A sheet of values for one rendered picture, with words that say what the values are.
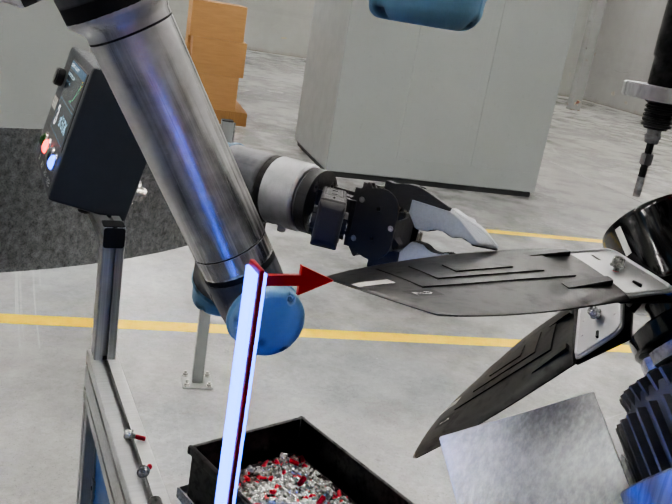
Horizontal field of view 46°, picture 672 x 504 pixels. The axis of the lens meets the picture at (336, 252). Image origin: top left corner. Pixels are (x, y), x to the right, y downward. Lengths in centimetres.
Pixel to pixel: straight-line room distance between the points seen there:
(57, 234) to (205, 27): 635
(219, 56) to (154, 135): 789
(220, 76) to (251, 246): 789
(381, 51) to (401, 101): 45
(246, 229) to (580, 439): 36
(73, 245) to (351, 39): 457
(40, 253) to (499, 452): 179
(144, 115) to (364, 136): 611
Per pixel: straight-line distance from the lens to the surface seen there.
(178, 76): 70
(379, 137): 683
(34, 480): 245
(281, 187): 83
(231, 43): 860
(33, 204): 231
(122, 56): 70
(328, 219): 71
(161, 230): 257
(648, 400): 75
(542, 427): 77
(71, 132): 112
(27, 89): 657
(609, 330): 84
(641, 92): 72
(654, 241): 80
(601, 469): 76
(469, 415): 92
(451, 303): 59
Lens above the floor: 138
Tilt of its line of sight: 17 degrees down
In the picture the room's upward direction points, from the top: 9 degrees clockwise
